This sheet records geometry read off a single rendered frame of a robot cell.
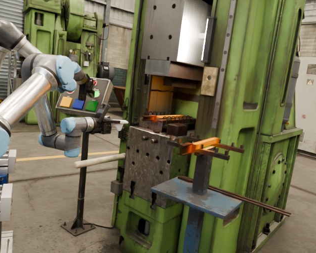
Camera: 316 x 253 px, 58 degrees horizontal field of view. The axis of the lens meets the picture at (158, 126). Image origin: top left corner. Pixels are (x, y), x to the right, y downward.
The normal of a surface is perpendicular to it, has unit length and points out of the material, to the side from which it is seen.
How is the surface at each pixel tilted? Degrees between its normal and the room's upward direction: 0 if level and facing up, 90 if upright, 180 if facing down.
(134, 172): 90
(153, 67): 90
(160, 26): 90
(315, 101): 90
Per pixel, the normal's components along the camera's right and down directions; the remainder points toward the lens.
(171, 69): 0.77, 0.19
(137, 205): -0.63, 0.05
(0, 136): 0.88, 0.25
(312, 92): -0.78, 0.01
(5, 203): 0.41, 0.20
